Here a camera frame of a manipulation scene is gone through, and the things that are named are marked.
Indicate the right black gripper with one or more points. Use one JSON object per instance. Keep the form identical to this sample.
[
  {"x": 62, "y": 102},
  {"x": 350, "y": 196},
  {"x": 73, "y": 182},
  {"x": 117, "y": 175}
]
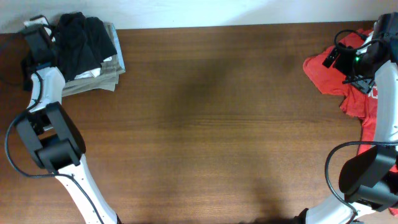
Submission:
[{"x": 364, "y": 84}]

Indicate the red printed t-shirt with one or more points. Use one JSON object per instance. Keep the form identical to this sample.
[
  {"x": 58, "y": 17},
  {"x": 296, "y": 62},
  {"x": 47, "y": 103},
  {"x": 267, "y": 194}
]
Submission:
[{"x": 374, "y": 107}]

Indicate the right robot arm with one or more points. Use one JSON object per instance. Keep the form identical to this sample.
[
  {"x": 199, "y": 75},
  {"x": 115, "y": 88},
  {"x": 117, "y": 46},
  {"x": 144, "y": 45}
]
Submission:
[{"x": 361, "y": 66}]

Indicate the light blue folded garment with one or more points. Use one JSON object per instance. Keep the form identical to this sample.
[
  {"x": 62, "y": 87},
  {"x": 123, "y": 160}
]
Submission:
[{"x": 118, "y": 48}]

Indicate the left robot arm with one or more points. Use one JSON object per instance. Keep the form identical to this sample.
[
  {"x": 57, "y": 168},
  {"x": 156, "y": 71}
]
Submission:
[{"x": 56, "y": 145}]

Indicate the olive folded garment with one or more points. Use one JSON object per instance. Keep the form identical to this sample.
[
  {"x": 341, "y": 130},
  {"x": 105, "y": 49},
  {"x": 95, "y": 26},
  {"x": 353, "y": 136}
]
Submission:
[{"x": 107, "y": 80}]

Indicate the dark green t-shirt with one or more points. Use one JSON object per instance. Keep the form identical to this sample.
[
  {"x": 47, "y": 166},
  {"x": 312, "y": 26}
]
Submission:
[{"x": 82, "y": 44}]

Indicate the white folded shirt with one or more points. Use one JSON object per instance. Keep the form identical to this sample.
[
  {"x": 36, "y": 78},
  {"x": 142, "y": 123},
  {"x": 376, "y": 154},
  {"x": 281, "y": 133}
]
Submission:
[{"x": 89, "y": 74}]

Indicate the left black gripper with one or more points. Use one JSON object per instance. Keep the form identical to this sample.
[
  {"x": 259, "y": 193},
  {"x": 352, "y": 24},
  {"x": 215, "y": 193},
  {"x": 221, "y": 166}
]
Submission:
[{"x": 31, "y": 49}]

